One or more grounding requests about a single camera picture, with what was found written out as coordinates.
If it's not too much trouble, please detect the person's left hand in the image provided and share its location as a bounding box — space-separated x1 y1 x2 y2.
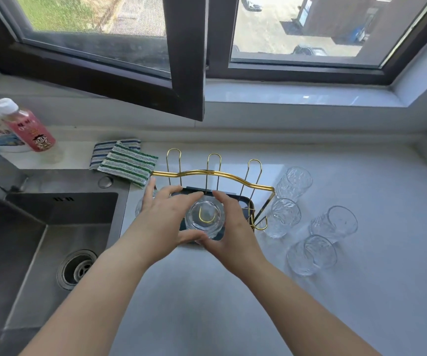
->
125 177 204 262

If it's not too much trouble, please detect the person's right hand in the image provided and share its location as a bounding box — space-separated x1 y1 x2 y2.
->
194 191 268 281

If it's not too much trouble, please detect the clear textured drinking glass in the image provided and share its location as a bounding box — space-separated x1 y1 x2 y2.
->
287 235 337 276
184 196 226 239
309 206 359 243
265 198 302 239
275 167 313 202

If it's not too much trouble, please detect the person's right forearm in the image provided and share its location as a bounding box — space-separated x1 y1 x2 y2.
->
232 256 383 356

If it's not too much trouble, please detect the person's left forearm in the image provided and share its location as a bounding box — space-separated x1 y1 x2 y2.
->
19 228 154 356

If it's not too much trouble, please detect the dark drip tray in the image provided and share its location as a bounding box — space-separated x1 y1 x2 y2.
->
154 186 256 244

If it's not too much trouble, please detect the green striped scrub cloth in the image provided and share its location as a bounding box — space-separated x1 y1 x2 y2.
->
97 141 159 189

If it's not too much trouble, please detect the sink drain strainer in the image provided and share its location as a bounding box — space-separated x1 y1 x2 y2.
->
57 250 99 291

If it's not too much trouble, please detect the blue striped scrub cloth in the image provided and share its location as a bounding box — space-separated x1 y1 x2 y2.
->
89 139 142 170

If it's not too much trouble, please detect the stainless steel sink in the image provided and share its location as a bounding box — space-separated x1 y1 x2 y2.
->
0 168 131 356

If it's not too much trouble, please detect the dark open window sash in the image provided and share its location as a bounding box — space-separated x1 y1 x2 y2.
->
0 0 209 122

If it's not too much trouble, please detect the pink drink bottle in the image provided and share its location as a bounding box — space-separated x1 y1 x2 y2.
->
0 98 56 153

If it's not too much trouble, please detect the dark parked car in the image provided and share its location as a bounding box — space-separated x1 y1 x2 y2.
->
292 44 328 57

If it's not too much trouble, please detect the gold wire cup rack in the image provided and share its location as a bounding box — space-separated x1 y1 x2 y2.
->
150 148 276 231

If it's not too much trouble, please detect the dark window frame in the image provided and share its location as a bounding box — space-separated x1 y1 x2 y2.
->
206 0 427 86

